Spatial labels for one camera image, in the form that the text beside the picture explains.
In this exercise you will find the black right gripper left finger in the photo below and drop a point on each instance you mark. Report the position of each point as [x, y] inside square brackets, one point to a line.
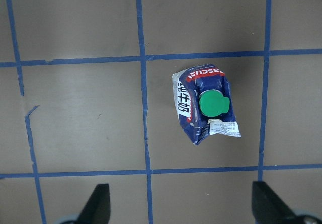
[97, 208]

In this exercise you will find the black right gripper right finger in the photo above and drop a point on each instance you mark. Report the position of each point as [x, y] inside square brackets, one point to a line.
[268, 207]

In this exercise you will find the blue white milk carton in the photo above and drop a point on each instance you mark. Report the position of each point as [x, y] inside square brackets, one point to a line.
[203, 103]

